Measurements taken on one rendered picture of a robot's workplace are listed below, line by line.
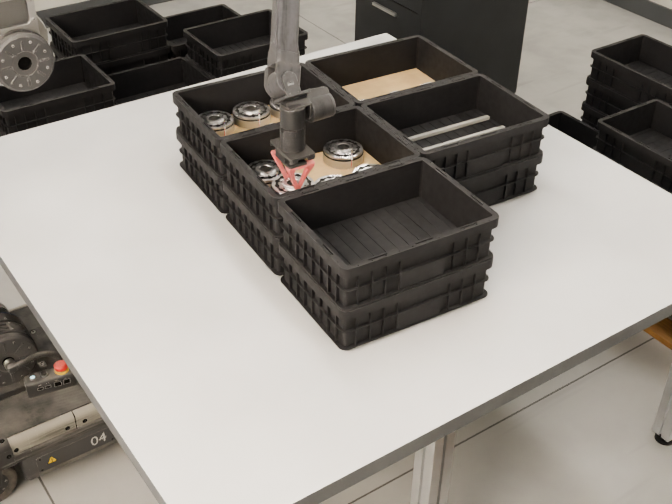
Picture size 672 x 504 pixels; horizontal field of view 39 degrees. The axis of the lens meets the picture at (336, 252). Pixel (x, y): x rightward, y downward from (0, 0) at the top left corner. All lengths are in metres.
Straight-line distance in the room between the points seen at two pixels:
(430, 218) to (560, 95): 2.60
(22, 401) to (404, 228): 1.15
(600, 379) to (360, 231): 1.21
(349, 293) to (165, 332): 0.43
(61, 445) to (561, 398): 1.48
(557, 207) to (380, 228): 0.58
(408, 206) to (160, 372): 0.71
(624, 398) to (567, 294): 0.87
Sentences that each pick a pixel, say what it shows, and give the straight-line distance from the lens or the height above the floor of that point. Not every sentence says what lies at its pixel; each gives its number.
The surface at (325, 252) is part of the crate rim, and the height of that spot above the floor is 0.93.
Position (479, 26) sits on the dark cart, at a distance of 4.16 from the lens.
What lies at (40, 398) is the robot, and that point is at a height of 0.24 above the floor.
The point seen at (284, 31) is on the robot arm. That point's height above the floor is 1.24.
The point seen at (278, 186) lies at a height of 0.90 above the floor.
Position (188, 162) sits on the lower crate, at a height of 0.74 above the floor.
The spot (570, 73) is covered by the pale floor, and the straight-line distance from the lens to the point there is 5.02.
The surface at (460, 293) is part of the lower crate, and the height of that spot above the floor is 0.75.
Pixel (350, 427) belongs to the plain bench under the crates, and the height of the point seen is 0.70.
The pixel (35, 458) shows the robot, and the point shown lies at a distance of 2.68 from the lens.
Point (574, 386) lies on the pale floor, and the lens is 3.09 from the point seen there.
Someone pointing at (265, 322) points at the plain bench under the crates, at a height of 0.70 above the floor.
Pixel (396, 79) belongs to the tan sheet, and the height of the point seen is 0.83.
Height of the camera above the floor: 2.07
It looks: 36 degrees down
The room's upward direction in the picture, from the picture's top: 1 degrees clockwise
